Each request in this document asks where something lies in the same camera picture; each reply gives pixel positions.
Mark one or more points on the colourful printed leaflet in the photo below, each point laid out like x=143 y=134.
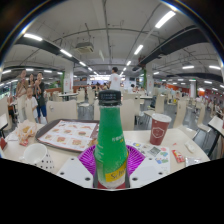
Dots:
x=153 y=151

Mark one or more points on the printed paper tray liner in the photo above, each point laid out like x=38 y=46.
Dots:
x=70 y=133

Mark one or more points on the white polka dot mug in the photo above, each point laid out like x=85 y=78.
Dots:
x=35 y=155

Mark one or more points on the small red box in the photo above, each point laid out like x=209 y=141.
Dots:
x=3 y=143

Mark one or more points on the group of beige chairs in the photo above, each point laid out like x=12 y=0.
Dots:
x=159 y=103

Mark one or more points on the white square dining table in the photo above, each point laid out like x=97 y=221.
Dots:
x=216 y=123

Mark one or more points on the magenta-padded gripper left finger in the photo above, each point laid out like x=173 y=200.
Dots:
x=74 y=170

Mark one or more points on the ceiling air conditioner unit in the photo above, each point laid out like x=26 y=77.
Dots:
x=84 y=47

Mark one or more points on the small white sauce packet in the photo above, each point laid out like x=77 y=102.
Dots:
x=190 y=146

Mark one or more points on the dark brown food tray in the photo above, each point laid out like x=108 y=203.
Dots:
x=41 y=130

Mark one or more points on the clear plastic bag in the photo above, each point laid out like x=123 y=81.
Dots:
x=194 y=161

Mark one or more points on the green drink bottle black cap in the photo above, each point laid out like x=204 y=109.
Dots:
x=110 y=140

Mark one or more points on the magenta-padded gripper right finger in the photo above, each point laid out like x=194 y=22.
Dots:
x=148 y=170

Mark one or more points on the red paper cup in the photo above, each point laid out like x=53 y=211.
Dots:
x=160 y=130

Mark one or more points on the ceiling light strips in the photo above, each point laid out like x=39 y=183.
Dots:
x=165 y=19

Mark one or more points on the red ketchup packet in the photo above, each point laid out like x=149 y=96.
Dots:
x=178 y=156

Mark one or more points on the red snack packet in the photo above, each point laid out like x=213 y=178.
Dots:
x=23 y=142

